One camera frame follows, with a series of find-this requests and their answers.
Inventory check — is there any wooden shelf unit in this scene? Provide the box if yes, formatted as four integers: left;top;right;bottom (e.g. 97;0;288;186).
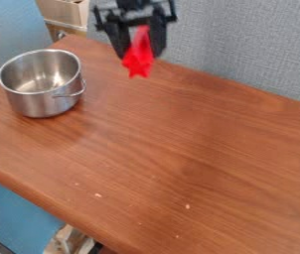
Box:
36;0;89;41

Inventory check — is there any metal pot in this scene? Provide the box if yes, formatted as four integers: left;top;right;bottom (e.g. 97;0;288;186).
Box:
0;49;85;118

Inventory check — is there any wooden table leg frame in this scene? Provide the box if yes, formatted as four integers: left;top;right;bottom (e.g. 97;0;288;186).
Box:
43;224;95;254

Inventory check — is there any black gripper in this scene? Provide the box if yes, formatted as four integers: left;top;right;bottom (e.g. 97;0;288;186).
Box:
91;0;178;59

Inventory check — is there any red plastic block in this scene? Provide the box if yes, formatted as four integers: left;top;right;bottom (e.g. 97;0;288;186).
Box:
122;26;154;77

